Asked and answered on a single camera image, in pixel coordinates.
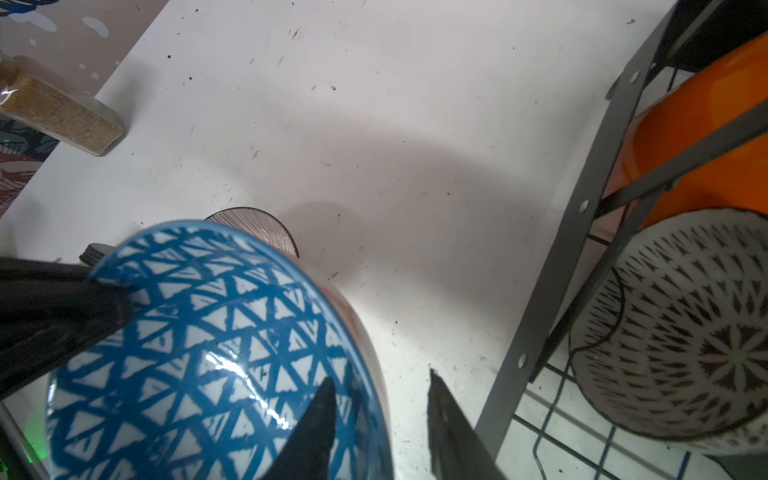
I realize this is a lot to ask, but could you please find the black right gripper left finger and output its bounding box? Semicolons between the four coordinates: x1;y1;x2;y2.
263;377;337;480

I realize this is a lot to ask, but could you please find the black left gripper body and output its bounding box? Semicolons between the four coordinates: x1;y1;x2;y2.
1;257;134;399

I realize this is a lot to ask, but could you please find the patterned ceramic bowl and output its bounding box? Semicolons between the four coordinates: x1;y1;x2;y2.
569;208;767;456

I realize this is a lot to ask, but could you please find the maroon striped bowl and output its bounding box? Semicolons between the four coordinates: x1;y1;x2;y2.
206;207;299;258

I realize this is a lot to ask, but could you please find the orange plastic bowl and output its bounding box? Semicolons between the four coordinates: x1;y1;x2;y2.
618;34;767;227

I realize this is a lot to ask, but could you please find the blue triangle pattern bowl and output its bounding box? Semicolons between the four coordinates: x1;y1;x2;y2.
46;220;394;479

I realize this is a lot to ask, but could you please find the black wire dish rack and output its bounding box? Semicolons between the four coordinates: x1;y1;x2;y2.
475;1;767;460

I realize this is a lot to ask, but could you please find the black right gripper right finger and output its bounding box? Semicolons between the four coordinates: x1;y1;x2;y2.
427;369;505;480

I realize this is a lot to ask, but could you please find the small beige bottle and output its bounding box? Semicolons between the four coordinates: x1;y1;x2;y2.
1;54;126;156

